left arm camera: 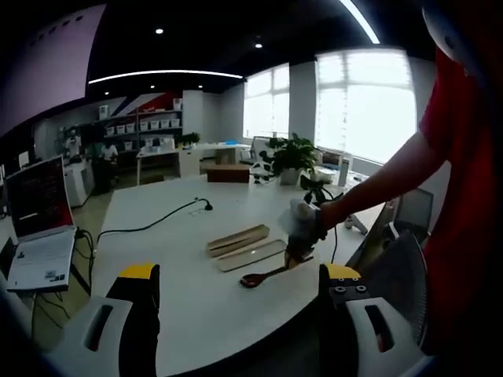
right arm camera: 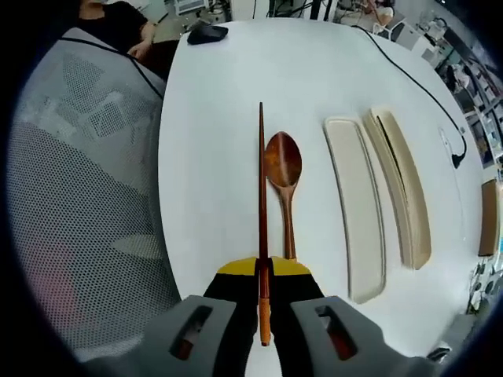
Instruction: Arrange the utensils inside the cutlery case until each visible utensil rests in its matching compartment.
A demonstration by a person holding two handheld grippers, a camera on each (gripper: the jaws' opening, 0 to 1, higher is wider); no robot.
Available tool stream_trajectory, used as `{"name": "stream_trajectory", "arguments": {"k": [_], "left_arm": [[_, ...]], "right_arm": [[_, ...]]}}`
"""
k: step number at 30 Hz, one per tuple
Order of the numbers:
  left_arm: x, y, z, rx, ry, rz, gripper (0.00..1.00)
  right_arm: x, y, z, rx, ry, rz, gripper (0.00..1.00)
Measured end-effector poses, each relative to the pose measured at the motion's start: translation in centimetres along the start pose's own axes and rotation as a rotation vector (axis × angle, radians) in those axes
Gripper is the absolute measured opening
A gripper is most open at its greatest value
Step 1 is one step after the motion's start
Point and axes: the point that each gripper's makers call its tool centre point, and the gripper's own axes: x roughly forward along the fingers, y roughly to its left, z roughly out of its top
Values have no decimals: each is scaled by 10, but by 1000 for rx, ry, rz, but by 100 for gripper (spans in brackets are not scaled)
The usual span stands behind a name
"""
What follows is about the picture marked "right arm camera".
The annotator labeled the black computer mouse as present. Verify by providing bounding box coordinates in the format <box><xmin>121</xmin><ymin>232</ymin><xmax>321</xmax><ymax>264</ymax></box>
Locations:
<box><xmin>186</xmin><ymin>24</ymin><xmax>229</xmax><ymax>46</ymax></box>

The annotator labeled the beige cutlery case base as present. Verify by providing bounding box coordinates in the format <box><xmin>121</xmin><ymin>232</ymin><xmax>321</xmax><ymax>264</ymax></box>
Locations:
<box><xmin>362</xmin><ymin>105</ymin><xmax>433</xmax><ymax>272</ymax></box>

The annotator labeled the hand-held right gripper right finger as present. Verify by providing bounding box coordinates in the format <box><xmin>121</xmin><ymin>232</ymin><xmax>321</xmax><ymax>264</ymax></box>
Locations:
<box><xmin>269</xmin><ymin>257</ymin><xmax>398</xmax><ymax>377</ymax></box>

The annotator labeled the brown cardboard box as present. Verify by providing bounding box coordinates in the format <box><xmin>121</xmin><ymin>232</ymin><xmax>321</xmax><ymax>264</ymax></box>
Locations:
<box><xmin>478</xmin><ymin>178</ymin><xmax>503</xmax><ymax>258</ymax></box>

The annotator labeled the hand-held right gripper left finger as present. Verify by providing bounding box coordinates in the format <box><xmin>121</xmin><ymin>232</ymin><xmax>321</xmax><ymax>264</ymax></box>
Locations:
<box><xmin>137</xmin><ymin>257</ymin><xmax>261</xmax><ymax>377</ymax></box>

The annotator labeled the black power cable with plug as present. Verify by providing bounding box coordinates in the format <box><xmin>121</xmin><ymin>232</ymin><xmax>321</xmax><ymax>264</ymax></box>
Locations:
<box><xmin>352</xmin><ymin>24</ymin><xmax>469</xmax><ymax>170</ymax></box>

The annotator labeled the brown wooden chopstick utensil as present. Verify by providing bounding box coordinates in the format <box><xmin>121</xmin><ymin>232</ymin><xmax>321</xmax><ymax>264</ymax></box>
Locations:
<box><xmin>257</xmin><ymin>101</ymin><xmax>273</xmax><ymax>347</ymax></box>

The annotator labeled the grey mesh office chair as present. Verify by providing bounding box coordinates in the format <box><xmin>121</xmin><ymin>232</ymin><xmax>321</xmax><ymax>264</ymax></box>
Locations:
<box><xmin>6</xmin><ymin>26</ymin><xmax>184</xmax><ymax>363</ymax></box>

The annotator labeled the beige cutlery case lid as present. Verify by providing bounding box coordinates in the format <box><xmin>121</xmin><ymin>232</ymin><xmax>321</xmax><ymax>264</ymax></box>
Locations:
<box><xmin>322</xmin><ymin>116</ymin><xmax>387</xmax><ymax>305</ymax></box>

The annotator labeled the brown wooden spoon utensil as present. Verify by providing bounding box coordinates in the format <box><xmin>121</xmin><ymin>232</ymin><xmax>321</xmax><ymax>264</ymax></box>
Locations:
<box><xmin>264</xmin><ymin>130</ymin><xmax>303</xmax><ymax>261</ymax></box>

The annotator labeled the white power strip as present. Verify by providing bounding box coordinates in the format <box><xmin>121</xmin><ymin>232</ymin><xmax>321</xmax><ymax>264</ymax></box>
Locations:
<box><xmin>437</xmin><ymin>126</ymin><xmax>468</xmax><ymax>166</ymax></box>

